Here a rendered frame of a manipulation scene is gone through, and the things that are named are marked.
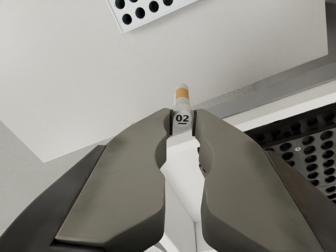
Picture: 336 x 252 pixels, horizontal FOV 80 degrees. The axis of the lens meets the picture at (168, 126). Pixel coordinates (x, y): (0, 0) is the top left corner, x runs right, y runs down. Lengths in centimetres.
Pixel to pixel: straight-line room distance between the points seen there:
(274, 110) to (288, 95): 3
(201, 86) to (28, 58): 29
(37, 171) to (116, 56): 165
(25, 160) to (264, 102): 179
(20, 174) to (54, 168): 32
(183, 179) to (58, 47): 30
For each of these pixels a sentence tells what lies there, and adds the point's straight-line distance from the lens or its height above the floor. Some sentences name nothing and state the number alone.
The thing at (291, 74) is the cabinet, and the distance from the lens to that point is 63.
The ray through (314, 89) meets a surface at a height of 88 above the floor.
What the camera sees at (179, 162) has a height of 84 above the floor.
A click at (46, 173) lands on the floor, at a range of 190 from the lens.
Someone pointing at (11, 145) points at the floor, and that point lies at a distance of 185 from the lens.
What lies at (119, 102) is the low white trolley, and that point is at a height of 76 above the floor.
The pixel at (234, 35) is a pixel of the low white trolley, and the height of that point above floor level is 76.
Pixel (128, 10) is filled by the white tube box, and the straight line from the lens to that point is 30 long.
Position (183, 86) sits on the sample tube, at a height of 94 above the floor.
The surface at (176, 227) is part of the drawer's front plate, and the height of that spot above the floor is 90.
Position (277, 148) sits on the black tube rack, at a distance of 26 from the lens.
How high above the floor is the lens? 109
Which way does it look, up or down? 58 degrees down
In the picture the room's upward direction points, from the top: 173 degrees counter-clockwise
